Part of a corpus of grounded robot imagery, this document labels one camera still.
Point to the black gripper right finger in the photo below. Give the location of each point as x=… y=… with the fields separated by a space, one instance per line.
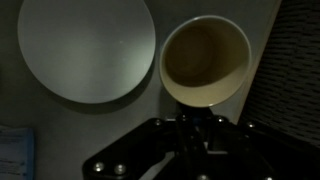
x=240 y=153

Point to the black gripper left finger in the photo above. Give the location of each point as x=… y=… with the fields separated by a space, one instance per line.
x=133 y=150

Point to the blue mug cream inside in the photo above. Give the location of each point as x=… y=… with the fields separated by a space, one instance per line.
x=206 y=90

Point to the white round plate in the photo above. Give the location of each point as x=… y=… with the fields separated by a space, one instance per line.
x=86 y=50

